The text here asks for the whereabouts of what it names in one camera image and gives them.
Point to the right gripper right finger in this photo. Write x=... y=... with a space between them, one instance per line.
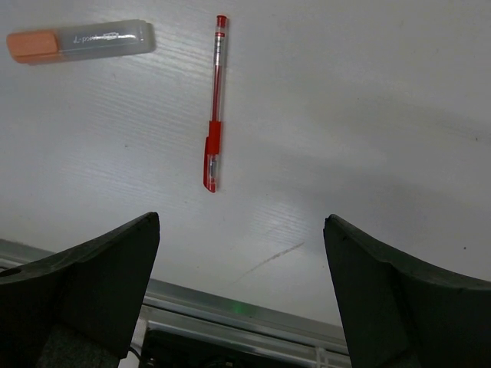
x=399 y=311

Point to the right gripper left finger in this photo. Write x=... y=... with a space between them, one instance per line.
x=79 y=307

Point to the red gel pen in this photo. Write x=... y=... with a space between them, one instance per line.
x=212 y=148

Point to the orange grey highlighter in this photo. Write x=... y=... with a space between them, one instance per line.
x=82 y=42

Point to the aluminium frame rail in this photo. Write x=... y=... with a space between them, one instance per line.
x=184 y=312

